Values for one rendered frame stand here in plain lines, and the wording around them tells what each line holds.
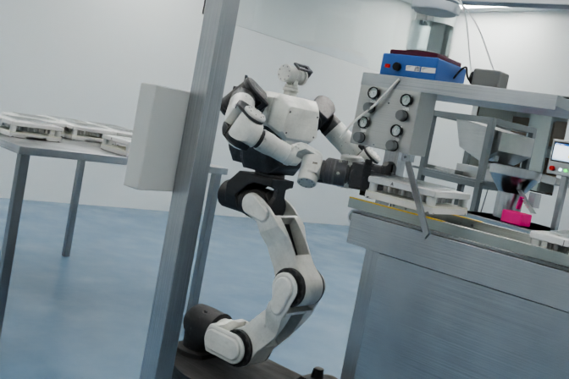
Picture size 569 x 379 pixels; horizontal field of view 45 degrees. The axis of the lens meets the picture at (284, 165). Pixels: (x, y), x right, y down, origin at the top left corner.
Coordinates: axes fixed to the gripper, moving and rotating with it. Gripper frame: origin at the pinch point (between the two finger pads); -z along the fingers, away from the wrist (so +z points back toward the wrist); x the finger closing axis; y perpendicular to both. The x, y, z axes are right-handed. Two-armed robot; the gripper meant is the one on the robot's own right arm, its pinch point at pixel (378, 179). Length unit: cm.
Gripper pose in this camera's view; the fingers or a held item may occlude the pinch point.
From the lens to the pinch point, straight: 228.3
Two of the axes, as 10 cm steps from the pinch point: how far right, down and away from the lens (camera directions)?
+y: -1.4, 0.3, -9.9
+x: -1.7, 9.8, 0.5
